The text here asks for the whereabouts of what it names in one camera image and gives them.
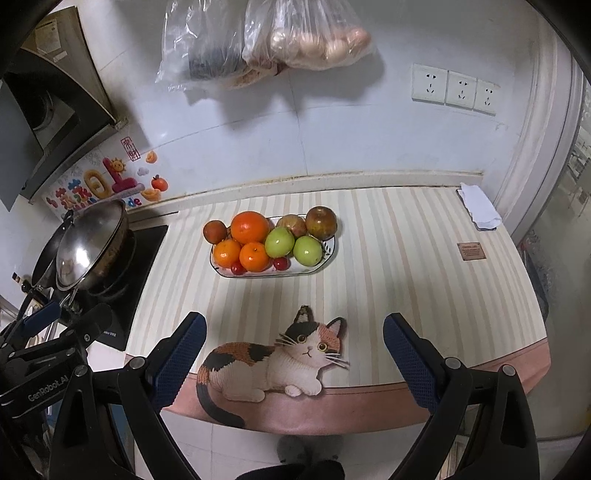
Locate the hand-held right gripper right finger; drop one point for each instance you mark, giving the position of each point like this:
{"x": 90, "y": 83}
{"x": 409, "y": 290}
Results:
{"x": 411, "y": 364}

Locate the large orange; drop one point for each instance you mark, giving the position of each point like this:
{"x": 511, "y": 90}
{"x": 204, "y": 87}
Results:
{"x": 250, "y": 227}

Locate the white folded cloth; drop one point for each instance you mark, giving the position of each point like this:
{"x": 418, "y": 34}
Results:
{"x": 480, "y": 207}

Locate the brown square label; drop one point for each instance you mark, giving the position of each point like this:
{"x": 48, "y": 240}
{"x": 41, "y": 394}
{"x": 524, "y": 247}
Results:
{"x": 471, "y": 251}

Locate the red green apple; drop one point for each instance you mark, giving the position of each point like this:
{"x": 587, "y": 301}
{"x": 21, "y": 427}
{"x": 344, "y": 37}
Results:
{"x": 322, "y": 222}

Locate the black induction cooker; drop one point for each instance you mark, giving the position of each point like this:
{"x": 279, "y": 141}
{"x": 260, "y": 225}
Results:
{"x": 138, "y": 277}

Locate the white wall socket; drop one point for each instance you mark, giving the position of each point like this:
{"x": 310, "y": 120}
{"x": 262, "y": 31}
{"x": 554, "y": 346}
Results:
{"x": 487, "y": 97}
{"x": 461, "y": 90}
{"x": 429, "y": 83}

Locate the small orange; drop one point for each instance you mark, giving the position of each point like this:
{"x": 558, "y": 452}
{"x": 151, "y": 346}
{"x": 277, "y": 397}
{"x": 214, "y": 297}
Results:
{"x": 255, "y": 256}
{"x": 227, "y": 254}

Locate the steel wok lid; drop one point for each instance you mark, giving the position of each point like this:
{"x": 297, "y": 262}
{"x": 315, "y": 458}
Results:
{"x": 83, "y": 249}

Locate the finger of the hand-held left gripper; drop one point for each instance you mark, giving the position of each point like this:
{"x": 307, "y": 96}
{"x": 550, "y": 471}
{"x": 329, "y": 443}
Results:
{"x": 41, "y": 318}
{"x": 92, "y": 323}

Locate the steel wok with lid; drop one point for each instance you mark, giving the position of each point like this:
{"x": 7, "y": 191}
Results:
{"x": 119, "y": 258}

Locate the orange slice wall sticker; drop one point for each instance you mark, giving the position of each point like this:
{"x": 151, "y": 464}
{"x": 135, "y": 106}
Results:
{"x": 151, "y": 157}

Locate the patterned glass plate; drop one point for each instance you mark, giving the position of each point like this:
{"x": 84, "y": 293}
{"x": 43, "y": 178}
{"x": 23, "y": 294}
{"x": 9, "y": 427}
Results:
{"x": 298, "y": 270}

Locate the red seal wall sticker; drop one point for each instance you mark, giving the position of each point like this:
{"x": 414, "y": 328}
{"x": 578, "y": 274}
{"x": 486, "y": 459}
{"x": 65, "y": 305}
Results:
{"x": 128, "y": 147}

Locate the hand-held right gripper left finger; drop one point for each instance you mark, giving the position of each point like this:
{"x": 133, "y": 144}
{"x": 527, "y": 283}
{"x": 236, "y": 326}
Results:
{"x": 178, "y": 364}

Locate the clear plastic bag of eggs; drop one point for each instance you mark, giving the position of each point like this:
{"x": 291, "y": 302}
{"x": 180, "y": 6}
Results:
{"x": 314, "y": 37}

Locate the range hood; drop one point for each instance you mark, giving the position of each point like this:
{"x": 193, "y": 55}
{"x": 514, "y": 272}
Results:
{"x": 55, "y": 92}

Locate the persimmon wall sticker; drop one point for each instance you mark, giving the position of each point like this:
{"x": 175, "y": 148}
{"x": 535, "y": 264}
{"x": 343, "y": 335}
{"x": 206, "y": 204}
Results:
{"x": 159, "y": 182}

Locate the red cherry tomato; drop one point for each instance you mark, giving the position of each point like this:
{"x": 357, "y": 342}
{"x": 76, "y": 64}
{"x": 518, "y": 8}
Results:
{"x": 238, "y": 268}
{"x": 280, "y": 263}

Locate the striped tablecloth with cat print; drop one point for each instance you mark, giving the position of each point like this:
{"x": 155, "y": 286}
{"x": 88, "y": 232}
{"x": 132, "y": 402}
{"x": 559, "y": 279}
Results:
{"x": 392, "y": 277}

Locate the brownish red apple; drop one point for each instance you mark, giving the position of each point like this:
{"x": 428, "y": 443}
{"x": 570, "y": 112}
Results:
{"x": 293, "y": 222}

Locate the colourful lettering wall sticker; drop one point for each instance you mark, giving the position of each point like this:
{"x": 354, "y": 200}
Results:
{"x": 92, "y": 184}

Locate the dark red small fruit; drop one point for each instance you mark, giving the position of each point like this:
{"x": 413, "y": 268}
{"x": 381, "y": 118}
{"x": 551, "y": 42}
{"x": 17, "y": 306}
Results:
{"x": 215, "y": 230}

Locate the clear plastic bag dark contents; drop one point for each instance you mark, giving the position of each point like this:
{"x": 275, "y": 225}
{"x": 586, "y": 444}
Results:
{"x": 207, "y": 50}

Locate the glass door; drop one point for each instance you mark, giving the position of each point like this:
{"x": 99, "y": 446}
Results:
{"x": 572, "y": 184}

